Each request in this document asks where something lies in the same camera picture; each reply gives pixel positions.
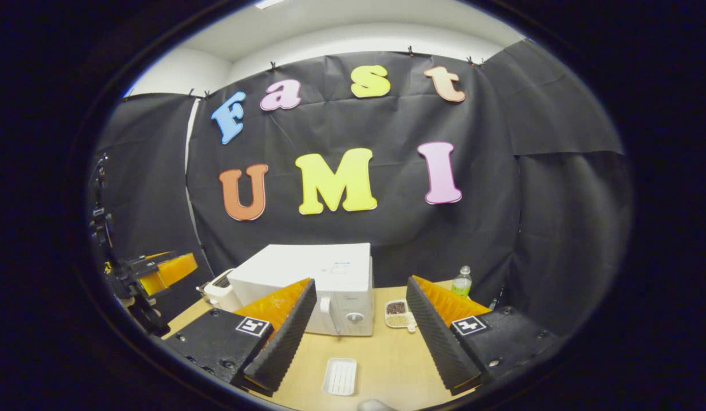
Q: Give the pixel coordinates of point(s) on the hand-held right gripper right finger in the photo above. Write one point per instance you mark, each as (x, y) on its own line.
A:
(438, 342)

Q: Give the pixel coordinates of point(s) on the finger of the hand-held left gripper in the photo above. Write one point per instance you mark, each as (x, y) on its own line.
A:
(158, 254)
(173, 271)

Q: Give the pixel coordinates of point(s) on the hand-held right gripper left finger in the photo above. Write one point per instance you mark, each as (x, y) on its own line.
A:
(284, 342)

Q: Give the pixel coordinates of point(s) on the small white plastic tray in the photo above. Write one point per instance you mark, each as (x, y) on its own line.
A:
(339, 377)

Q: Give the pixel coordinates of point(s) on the white microwave oven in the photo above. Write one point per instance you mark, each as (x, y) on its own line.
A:
(307, 265)

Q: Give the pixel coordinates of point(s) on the white divided dish of grains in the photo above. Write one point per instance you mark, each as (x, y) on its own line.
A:
(395, 319)

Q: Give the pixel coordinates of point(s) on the white toaster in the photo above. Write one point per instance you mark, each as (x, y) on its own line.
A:
(218, 297)

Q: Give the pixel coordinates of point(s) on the green drink bottle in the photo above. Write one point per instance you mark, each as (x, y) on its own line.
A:
(461, 285)

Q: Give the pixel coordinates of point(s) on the long ceiling light panel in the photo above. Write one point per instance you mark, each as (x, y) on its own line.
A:
(268, 3)

